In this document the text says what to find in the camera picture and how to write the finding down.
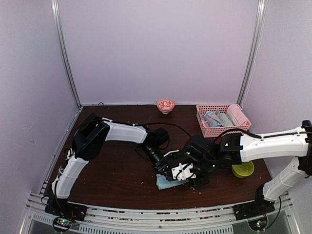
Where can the pink plastic basket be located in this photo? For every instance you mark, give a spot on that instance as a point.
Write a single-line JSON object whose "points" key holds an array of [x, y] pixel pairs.
{"points": [[209, 132]]}

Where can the left aluminium frame post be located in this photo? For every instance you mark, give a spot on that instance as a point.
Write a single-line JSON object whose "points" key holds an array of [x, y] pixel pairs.
{"points": [[63, 50]]}

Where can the blue polka dot towel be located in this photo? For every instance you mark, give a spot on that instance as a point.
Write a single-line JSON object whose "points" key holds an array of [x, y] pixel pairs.
{"points": [[217, 119]]}

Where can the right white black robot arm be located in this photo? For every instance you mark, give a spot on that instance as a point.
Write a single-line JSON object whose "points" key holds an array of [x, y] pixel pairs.
{"points": [[296, 142]]}

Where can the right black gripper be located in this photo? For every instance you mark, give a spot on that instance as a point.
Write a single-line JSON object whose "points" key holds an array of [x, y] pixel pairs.
{"points": [[199, 183]]}

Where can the lime green bowl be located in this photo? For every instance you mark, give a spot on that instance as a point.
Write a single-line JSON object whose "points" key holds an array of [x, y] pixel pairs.
{"points": [[243, 170]]}

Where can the pink rolled towel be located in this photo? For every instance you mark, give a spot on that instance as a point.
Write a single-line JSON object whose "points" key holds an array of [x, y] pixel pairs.
{"points": [[236, 114]]}

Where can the aluminium frame post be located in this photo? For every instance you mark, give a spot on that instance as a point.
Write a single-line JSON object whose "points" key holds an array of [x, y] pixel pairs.
{"points": [[63, 50], [257, 31]]}

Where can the front aluminium rail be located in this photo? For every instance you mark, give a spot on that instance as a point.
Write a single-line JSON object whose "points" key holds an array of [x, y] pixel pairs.
{"points": [[205, 220]]}

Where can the right aluminium frame post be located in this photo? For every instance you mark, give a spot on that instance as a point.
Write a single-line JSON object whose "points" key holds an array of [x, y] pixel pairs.
{"points": [[257, 31]]}

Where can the plain light blue towel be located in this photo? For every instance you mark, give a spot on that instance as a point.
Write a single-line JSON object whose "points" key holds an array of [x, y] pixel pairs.
{"points": [[162, 183]]}

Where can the orange patterned ceramic bowl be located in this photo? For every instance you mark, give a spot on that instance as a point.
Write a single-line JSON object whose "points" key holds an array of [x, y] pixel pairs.
{"points": [[165, 105]]}

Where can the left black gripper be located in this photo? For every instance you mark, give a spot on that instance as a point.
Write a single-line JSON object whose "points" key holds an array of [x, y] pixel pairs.
{"points": [[167, 164]]}

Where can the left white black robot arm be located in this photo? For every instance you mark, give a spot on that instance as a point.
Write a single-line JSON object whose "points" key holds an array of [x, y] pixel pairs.
{"points": [[87, 143]]}

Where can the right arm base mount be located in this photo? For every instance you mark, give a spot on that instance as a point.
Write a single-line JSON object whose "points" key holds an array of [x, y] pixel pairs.
{"points": [[252, 209]]}

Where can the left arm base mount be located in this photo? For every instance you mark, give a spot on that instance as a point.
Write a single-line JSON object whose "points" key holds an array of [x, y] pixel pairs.
{"points": [[69, 210]]}

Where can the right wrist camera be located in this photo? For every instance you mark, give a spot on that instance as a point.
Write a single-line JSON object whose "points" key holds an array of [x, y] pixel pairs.
{"points": [[183, 172]]}

